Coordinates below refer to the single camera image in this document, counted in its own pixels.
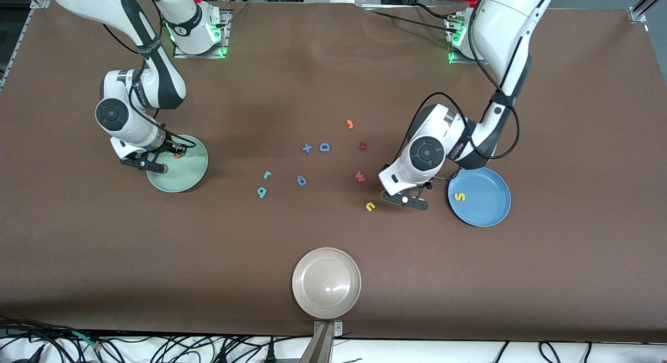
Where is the pale green plate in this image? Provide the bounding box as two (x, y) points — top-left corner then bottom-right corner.
(146, 134), (209, 193)

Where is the blue plate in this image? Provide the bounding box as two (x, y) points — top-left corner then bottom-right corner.
(447, 166), (512, 228)

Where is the brown table cover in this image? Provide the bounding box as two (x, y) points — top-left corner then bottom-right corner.
(0, 0), (667, 343)

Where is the white plate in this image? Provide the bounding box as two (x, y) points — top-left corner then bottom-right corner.
(292, 247), (362, 320)

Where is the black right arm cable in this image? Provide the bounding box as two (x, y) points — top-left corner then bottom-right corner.
(102, 22), (197, 147)

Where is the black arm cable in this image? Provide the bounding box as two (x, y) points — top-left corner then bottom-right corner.
(102, 22), (197, 147)
(404, 4), (522, 163)

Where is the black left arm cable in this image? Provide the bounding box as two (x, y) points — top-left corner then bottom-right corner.
(404, 4), (522, 163)

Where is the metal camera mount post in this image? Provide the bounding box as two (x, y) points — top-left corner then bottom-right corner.
(300, 320), (344, 363)

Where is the teal cable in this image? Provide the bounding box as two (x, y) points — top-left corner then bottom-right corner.
(70, 330), (101, 349)

